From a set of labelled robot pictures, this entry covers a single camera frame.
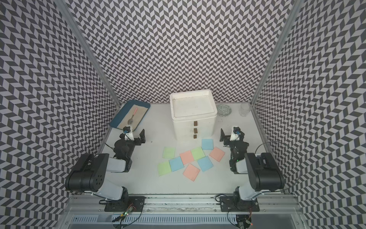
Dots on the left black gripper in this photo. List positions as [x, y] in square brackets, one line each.
[138, 142]

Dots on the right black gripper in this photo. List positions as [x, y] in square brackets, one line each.
[227, 138]

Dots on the pink sticky note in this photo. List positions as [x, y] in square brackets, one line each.
[217, 154]
[191, 172]
[187, 157]

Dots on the white drawer cabinet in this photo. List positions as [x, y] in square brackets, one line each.
[187, 107]

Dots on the pink sticky note bottom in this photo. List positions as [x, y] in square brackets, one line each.
[191, 172]

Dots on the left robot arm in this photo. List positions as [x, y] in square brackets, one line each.
[88, 174]

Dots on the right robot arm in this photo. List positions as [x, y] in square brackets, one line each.
[264, 175]

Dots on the blue sticky note top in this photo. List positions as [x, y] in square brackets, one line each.
[207, 144]

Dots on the blue sticky note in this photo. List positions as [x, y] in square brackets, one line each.
[205, 163]
[176, 164]
[207, 144]

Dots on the green sticky note centre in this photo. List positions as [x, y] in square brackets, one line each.
[197, 153]

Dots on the green sticky note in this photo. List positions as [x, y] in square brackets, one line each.
[169, 152]
[197, 153]
[164, 168]

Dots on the green sticky note upper left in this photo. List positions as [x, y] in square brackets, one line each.
[169, 152]

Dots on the blue sticky note lower right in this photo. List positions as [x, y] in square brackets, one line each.
[205, 163]

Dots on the green sticky note lower left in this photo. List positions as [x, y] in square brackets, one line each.
[164, 168]

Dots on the blue sticky note left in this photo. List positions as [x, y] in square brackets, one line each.
[176, 164]

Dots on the beige tray liner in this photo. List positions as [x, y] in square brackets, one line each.
[131, 116]

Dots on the green patterned small dish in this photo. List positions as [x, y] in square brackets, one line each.
[223, 110]

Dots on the blue tray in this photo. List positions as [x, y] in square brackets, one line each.
[129, 104]

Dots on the clear glass cup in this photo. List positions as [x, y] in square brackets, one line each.
[245, 109]

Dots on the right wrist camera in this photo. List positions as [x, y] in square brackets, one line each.
[235, 134]

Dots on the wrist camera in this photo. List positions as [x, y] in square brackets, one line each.
[128, 133]
[235, 134]

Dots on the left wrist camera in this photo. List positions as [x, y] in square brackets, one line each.
[128, 133]

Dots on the pink handled spoon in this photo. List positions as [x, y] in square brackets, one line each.
[130, 121]

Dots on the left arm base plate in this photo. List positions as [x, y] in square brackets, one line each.
[134, 202]

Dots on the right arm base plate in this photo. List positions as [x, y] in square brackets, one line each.
[227, 203]

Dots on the aluminium front rail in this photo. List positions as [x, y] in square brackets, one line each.
[186, 204]

